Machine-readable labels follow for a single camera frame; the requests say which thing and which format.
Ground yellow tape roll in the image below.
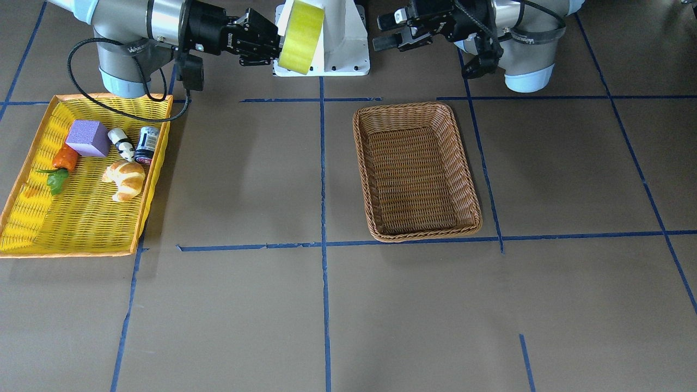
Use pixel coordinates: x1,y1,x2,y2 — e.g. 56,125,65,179
278,1,325,75

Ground toy carrot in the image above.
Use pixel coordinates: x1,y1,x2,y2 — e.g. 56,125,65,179
36,143,79,196

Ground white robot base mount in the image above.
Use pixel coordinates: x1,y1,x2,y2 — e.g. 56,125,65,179
273,1,370,77

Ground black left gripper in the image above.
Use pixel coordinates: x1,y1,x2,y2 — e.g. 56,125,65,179
372,1,496,52

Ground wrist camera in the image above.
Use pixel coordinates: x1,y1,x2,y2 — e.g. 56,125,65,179
461,48,505,79
176,50,204,91

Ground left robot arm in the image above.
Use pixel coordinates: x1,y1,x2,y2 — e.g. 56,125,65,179
372,1,584,93

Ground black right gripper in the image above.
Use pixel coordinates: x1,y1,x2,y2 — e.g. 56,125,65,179
187,1,281,66

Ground small dark jar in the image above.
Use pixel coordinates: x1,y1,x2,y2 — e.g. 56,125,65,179
134,126,160,166

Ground toy croissant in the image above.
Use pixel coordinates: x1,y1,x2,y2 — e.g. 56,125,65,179
101,160,146,203

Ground purple foam cube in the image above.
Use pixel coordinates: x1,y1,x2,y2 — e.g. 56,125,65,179
65,120,111,158

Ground panda figurine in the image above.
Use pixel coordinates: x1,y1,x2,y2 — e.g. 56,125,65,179
107,127,136,163

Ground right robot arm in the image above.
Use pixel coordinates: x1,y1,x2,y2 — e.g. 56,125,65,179
54,1,281,99

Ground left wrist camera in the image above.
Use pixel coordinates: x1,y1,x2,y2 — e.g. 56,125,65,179
461,48,505,79

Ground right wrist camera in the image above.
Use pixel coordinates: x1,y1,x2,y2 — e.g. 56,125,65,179
176,50,204,91

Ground brown wicker basket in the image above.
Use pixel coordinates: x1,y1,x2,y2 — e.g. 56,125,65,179
352,102,482,243

